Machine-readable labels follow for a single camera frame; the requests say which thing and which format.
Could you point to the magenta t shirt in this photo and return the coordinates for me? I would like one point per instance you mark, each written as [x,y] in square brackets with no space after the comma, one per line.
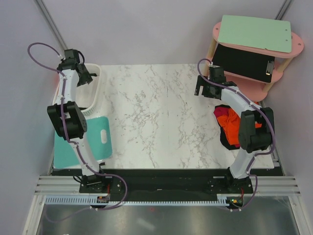
[222,115]

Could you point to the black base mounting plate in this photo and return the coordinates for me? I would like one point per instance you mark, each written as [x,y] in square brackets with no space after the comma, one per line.
[115,185]

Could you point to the white slotted cable duct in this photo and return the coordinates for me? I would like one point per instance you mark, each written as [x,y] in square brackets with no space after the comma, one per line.
[93,200]

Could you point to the black clipboard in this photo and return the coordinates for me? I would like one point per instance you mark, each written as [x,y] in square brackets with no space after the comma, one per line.
[248,64]

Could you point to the orange t shirt pile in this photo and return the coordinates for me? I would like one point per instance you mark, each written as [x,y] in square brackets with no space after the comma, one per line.
[231,127]

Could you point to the pink two-tier shelf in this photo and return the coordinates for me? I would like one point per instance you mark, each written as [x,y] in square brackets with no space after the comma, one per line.
[254,89]

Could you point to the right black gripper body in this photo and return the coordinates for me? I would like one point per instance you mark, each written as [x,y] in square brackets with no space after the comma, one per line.
[207,91]

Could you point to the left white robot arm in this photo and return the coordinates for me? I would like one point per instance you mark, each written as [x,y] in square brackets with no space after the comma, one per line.
[68,119]

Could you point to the aluminium frame rail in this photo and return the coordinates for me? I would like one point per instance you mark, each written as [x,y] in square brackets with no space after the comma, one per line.
[264,185]

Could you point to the mint green board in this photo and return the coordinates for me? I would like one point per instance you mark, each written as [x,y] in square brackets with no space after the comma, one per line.
[269,34]

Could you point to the teal cutting board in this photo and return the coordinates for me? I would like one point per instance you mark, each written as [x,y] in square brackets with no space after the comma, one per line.
[99,138]

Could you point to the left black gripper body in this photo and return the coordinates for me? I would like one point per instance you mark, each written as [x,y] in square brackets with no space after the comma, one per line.
[84,77]

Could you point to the white plastic laundry basket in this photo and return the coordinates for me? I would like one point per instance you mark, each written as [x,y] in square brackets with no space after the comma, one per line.
[85,96]

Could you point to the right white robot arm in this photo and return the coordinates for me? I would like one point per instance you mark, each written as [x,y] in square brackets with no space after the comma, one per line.
[256,129]

